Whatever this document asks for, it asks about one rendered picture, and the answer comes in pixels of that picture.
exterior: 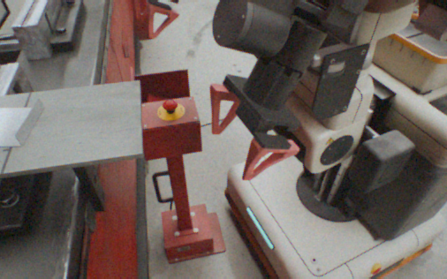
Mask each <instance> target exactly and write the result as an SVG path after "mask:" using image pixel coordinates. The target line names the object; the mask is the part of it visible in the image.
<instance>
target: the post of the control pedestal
mask: <svg viewBox="0 0 447 279"><path fill-rule="evenodd" d="M166 162H167V166H168V171H169V178H170V186H171V190H172V194H173V199H174V202H175V210H176V215H177V218H178V226H179V230H188V229H191V228H192V222H191V210H190V204H189V199H188V193H187V187H186V170H185V164H184V158H183V155H175V156H171V157H166Z"/></svg>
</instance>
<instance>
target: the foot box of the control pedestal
mask: <svg viewBox="0 0 447 279"><path fill-rule="evenodd" d="M190 210H191V213H192V212H195V214H196V223H197V227H198V231H199V232H198V233H194V234H191V235H187V236H180V237H175V231H174V225H173V220H172V216H174V215H176V210H175V209H171V210H167V211H163V212H162V213H161V215H162V222H163V235H164V248H165V252H166V253H167V257H168V261H169V264H172V263H175V262H182V261H186V260H191V259H196V258H199V257H206V256H209V255H213V254H217V253H223V252H225V251H226V248H225V245H224V236H223V233H222V231H221V227H220V224H219V221H218V214H217V212H213V213H209V214H208V210H207V207H206V204H198V205H194V206H190Z"/></svg>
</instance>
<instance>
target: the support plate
mask: <svg viewBox="0 0 447 279"><path fill-rule="evenodd" d="M28 96H29V93H26V94H14V95H0V108H25V106H26V100H27V97H28ZM38 98H40V100H41V103H42V105H43V106H44V108H45V109H44V111H43V112H42V113H41V116H40V117H39V119H38V121H37V122H36V125H35V127H34V128H33V130H32V131H31V133H30V135H29V137H28V138H27V140H26V143H25V144H24V146H23V147H12V150H11V153H10V157H9V160H8V162H7V164H6V166H5V171H4V173H3V174H0V178H6V177H16V176H25V175H31V174H36V173H42V172H47V171H52V170H67V169H72V168H78V167H83V166H88V165H98V164H104V163H109V162H118V161H129V160H134V159H140V158H143V144H142V124H141V83H140V80H134V81H126V82H120V83H113V84H106V85H93V86H86V87H73V88H67V89H60V90H46V91H40V92H33V93H31V98H30V101H29V102H28V104H27V108H32V107H33V106H34V104H35V102H36V100H37V99H38ZM4 149H10V147H0V172H1V169H2V167H3V165H4V162H5V157H6V156H7V154H8V151H4V152H3V150H4Z"/></svg>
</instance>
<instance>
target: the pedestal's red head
mask: <svg viewBox="0 0 447 279"><path fill-rule="evenodd" d="M135 78H136V80H140V83H141V124H142V144H143V154H144V156H145V160H146V161H153V160H158V159H162V158H166V157H171V156H175V155H189V154H192V153H197V152H201V151H202V146H201V120H200V117H199V114H198V111H197V109H196V103H195V100H194V97H193V96H191V94H190V85H189V77H188V69H181V70H175V71H168V72H158V73H146V74H140V75H135ZM168 100H174V101H177V103H179V104H180V105H181V106H184V108H185V114H184V115H183V116H182V117H180V118H179V119H176V120H173V121H166V120H163V119H161V118H160V117H159V116H158V113H157V111H158V109H159V107H160V106H163V102H164V101H168Z"/></svg>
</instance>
